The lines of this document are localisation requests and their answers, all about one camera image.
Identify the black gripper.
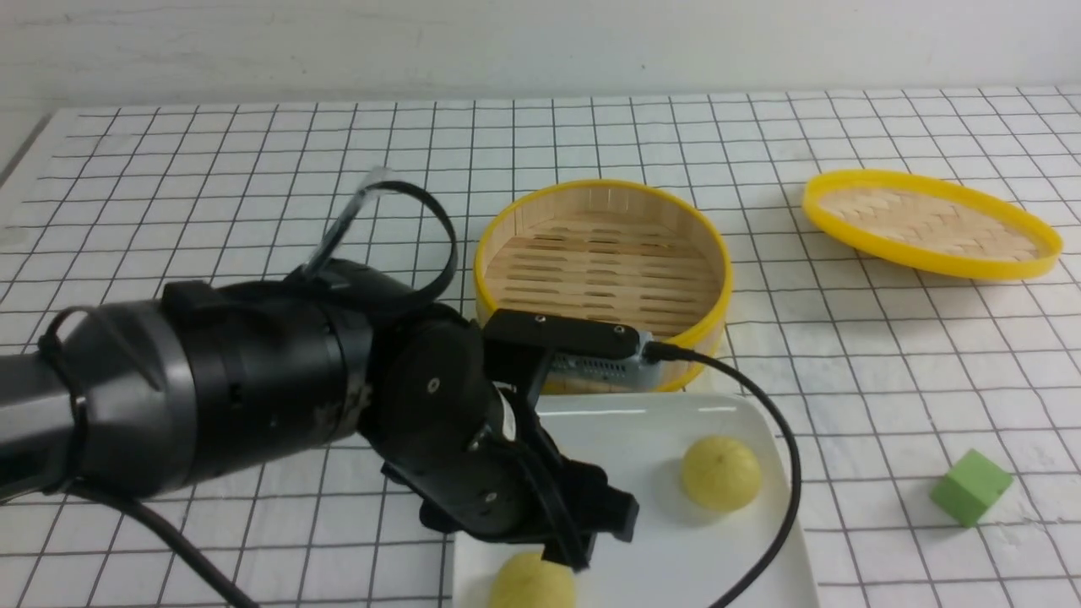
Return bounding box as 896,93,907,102
359,304,638,573

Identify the yellow-green steamed bun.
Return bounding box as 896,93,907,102
486,551,578,607

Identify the yellow steamed bun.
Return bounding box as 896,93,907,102
680,435,762,514

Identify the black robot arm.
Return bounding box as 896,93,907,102
3,262,638,571

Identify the yellow rimmed bamboo steamer basket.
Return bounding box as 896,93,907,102
472,180,734,356

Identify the green foam cube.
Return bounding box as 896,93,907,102
929,449,1014,529

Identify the yellow rimmed bamboo steamer lid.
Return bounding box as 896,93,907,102
802,170,1064,282

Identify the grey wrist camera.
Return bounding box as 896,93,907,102
481,309,663,395

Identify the black camera cable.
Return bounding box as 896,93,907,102
34,177,803,608

